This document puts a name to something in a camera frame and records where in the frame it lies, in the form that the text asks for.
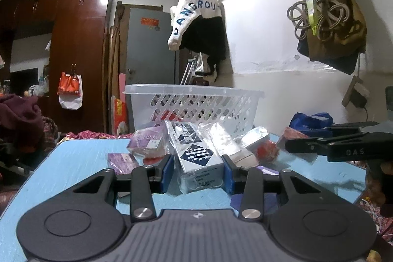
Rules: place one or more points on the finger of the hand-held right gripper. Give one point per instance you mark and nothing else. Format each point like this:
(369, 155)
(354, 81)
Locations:
(310, 145)
(350, 128)

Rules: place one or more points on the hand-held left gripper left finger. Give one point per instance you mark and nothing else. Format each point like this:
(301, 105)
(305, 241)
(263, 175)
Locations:
(167, 173)

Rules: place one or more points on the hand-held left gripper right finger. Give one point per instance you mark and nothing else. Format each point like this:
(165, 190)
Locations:
(228, 176)

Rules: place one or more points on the black white patterned box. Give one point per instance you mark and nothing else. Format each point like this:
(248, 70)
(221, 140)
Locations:
(196, 154)

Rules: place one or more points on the white plastic basket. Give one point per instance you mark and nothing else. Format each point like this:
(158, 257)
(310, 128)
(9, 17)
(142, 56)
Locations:
(196, 102)

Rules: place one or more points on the red patterned packet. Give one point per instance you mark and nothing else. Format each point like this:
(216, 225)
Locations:
(296, 134)

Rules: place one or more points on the blue plastic bag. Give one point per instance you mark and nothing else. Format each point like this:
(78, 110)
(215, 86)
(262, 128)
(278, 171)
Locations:
(311, 120)

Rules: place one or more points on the black power adapter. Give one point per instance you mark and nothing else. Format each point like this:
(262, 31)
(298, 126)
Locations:
(357, 96)

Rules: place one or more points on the purple wrapped packet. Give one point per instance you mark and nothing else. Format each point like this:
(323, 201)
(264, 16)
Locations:
(147, 142)

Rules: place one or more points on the white plastic packet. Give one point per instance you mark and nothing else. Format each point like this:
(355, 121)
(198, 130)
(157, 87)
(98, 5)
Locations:
(222, 139)

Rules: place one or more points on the round red packet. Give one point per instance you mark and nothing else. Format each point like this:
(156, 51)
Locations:
(267, 152)

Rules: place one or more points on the small silver white box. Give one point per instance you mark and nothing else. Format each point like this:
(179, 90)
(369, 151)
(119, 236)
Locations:
(256, 137)

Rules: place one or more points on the dark purple flat packet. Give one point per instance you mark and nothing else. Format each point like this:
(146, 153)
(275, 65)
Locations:
(271, 199)

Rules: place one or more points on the red yellow sack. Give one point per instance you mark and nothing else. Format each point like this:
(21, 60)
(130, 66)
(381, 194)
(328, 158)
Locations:
(120, 117)

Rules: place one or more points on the floral blanket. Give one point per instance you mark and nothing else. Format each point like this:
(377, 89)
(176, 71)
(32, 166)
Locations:
(92, 135)

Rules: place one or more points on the hanging brown bags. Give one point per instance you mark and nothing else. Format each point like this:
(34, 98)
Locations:
(340, 41)

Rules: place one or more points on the wooden poles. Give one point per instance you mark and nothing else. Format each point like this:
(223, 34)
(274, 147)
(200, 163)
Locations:
(113, 65)

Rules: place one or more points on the grey metal door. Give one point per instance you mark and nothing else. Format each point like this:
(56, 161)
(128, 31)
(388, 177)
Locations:
(147, 47)

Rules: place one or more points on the red white plastic bag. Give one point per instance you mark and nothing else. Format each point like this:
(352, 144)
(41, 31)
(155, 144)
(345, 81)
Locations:
(70, 90)

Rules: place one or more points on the black hanging garment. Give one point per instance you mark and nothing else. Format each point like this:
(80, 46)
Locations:
(205, 38)

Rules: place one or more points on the maroon cloth pile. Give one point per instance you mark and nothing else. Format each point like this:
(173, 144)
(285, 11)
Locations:
(18, 120)

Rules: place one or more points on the brown wooden wardrobe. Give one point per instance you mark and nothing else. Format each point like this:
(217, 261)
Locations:
(76, 44)

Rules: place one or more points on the white lettered garment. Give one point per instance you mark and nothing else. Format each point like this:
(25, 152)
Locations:
(193, 7)

